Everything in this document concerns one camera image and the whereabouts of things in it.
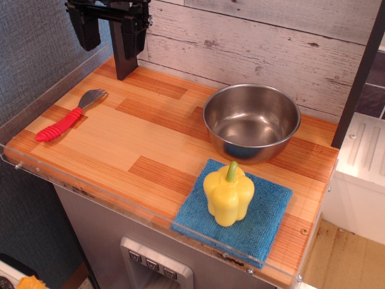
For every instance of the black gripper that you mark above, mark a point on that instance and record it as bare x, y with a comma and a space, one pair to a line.
134, 15

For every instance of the stainless steel pot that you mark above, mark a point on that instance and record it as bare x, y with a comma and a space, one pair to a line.
250, 123

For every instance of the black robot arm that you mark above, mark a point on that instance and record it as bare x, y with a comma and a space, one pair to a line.
123, 66

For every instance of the clear acrylic table guard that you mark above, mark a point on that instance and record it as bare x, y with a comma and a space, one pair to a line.
139, 150

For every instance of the yellow toy bell pepper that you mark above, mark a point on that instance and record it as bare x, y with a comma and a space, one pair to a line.
229, 192

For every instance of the grey toy fridge cabinet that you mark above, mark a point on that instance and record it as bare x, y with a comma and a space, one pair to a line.
127, 253

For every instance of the blue cloth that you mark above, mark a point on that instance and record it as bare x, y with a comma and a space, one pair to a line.
250, 239

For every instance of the orange object at corner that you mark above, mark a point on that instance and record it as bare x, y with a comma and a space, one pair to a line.
30, 282

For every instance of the white toy sink unit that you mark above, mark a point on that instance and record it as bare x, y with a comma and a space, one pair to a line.
355, 197

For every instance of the red handled metal spork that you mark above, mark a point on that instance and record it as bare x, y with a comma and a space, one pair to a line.
55, 130

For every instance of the dark vertical post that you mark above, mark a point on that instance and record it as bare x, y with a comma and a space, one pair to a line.
366, 63

